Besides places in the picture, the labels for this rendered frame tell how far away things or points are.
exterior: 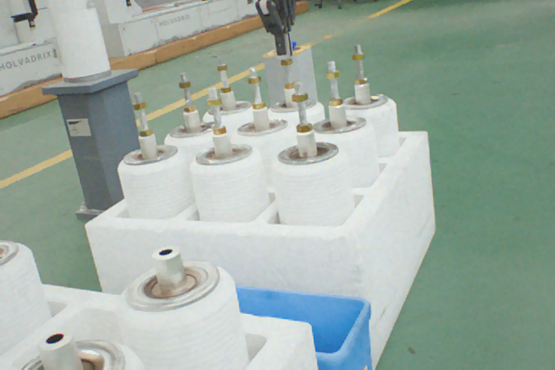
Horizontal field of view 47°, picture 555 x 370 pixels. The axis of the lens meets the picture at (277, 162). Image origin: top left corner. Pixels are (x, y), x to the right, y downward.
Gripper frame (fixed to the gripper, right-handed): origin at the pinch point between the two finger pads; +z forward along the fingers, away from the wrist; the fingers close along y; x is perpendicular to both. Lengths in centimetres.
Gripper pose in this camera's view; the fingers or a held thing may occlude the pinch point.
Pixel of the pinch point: (283, 45)
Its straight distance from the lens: 101.2
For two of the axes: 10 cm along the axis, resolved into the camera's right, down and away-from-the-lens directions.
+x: -9.3, 0.3, 3.5
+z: 1.5, 9.4, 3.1
